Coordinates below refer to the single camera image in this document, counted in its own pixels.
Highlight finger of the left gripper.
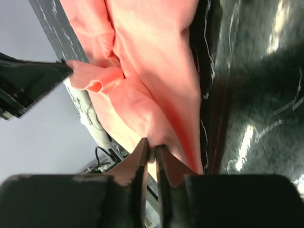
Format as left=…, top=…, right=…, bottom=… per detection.
left=0, top=53, right=73, bottom=120

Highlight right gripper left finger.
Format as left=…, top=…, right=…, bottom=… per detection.
left=0, top=138, right=149, bottom=228

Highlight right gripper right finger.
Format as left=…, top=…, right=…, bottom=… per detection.
left=155, top=146, right=304, bottom=228

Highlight salmon pink t-shirt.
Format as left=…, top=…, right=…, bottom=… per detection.
left=61, top=0, right=203, bottom=174

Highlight folded white printed t-shirt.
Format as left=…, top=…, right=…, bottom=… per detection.
left=64, top=79, right=112, bottom=150

